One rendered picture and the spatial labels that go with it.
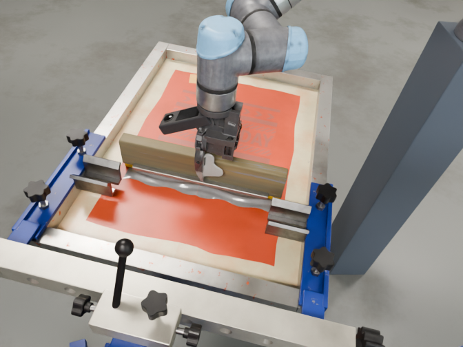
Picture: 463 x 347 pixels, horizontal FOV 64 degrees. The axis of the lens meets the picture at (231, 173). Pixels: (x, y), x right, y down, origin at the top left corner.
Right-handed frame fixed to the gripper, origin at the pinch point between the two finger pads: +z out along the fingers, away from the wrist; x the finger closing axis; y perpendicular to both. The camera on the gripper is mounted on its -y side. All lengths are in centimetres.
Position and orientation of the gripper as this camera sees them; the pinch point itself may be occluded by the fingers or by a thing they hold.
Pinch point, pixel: (202, 169)
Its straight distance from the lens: 86.2
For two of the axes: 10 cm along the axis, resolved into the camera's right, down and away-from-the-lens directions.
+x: 2.2, -7.2, 6.6
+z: -0.9, 6.6, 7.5
